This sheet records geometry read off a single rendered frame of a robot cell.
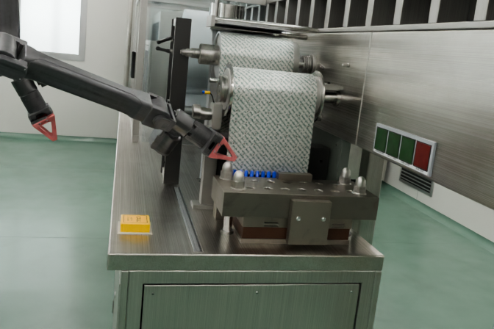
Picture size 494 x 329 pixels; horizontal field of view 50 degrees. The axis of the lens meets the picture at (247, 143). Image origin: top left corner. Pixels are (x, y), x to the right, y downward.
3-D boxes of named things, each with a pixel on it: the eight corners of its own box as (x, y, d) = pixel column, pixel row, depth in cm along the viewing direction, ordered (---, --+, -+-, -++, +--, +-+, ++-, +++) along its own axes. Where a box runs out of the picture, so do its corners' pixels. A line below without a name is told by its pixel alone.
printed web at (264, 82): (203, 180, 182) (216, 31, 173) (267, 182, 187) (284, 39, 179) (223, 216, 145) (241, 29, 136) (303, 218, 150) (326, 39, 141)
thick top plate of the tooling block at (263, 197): (211, 197, 139) (212, 174, 138) (350, 201, 148) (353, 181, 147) (221, 216, 124) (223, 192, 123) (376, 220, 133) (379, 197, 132)
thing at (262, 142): (224, 177, 143) (231, 110, 140) (305, 181, 149) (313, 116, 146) (224, 178, 143) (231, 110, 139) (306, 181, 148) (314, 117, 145)
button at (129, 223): (120, 223, 132) (120, 214, 132) (148, 223, 134) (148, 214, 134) (120, 233, 126) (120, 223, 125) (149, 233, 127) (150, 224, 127)
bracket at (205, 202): (189, 203, 155) (198, 100, 149) (210, 204, 156) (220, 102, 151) (190, 208, 150) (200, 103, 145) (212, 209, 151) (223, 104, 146)
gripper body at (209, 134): (207, 156, 136) (184, 141, 133) (201, 149, 145) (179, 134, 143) (221, 136, 135) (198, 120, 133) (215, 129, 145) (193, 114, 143)
